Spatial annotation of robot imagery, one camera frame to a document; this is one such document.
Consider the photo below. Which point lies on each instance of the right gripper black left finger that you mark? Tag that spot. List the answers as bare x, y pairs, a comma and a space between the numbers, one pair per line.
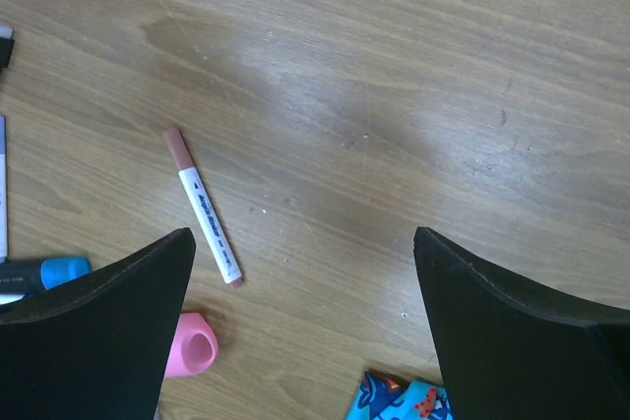
97, 347

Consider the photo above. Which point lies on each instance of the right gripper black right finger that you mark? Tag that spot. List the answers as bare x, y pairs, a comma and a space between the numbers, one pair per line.
512, 348

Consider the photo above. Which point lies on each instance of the pink cap glue stick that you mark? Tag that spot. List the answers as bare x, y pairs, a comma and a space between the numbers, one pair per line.
194, 347

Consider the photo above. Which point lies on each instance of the brown cap white marker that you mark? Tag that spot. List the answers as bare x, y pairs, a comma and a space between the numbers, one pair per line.
203, 208

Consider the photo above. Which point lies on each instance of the black cap white marker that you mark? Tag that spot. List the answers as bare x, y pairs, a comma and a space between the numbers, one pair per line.
6, 46

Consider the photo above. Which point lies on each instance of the blue cap black highlighter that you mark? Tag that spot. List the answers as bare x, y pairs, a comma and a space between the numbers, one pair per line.
36, 276

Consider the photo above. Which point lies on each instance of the blue shark print shorts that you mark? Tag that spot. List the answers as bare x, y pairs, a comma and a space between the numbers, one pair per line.
380, 397

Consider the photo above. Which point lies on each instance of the white marker thin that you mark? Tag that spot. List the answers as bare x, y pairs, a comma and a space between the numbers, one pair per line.
3, 192

